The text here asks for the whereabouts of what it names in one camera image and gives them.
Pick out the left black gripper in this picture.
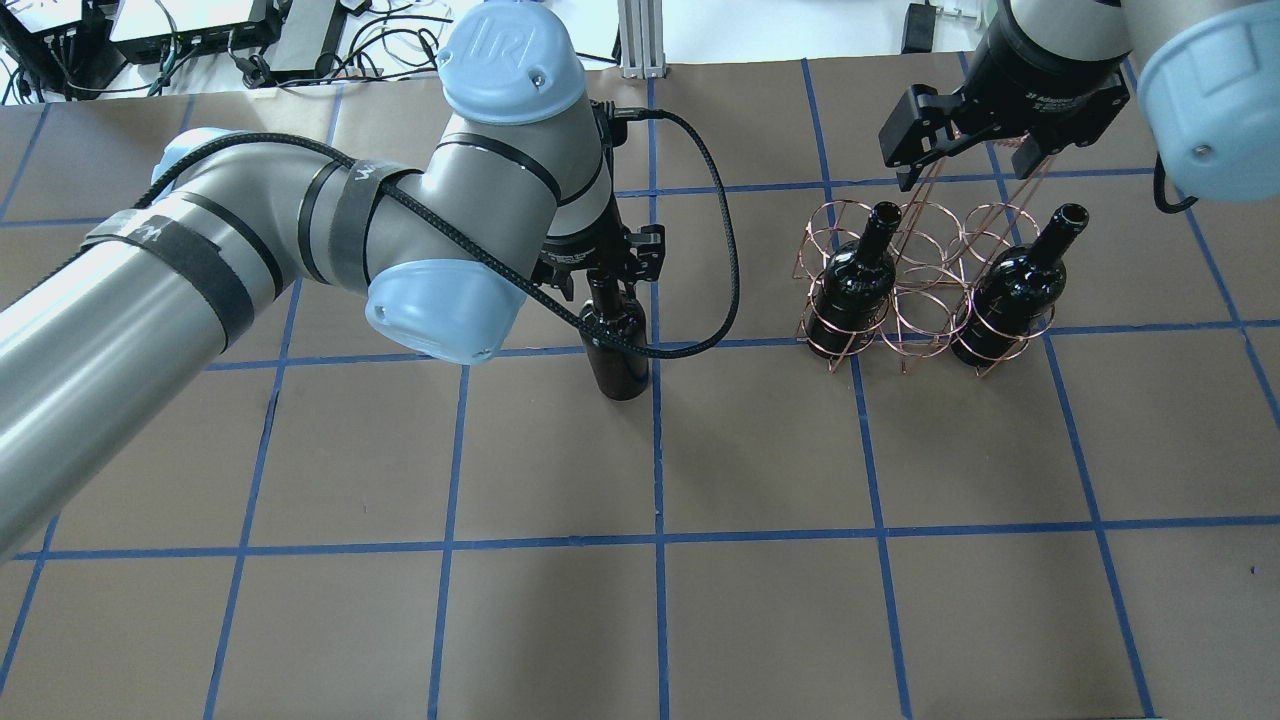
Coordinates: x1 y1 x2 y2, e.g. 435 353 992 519
531 196 666 300

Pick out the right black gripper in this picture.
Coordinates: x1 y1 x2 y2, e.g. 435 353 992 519
879 20 1132 191

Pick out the dark wine bottle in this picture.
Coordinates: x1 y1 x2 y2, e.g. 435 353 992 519
579 272 652 402

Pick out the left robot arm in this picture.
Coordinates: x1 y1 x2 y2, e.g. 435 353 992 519
1 1 616 560

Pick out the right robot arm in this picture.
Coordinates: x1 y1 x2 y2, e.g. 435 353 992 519
878 1 1279 214

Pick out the wine bottle in basket right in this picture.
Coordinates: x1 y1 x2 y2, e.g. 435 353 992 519
950 202 1091 369

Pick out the wine bottle in basket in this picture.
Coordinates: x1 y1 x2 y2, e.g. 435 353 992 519
805 201 902 361
950 202 1091 369

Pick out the wine bottle in basket left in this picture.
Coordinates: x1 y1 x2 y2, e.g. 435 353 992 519
805 201 902 361

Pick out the copper wire wine basket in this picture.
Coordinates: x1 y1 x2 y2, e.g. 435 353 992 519
792 156 1057 377

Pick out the aluminium frame post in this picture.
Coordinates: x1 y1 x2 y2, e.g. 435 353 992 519
617 0 668 79

